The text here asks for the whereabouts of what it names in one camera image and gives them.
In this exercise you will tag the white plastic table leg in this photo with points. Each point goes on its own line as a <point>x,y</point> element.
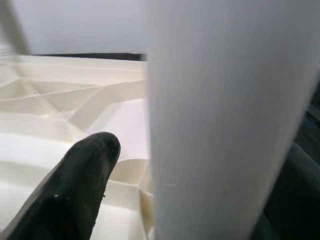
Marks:
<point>225,112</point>
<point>15,37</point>

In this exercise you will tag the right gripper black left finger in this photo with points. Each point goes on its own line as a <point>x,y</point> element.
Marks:
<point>75,187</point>

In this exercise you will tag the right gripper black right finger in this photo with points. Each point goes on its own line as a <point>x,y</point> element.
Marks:
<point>295,195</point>

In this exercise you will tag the white plastic children table top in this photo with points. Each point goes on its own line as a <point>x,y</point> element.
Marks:
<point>50,112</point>

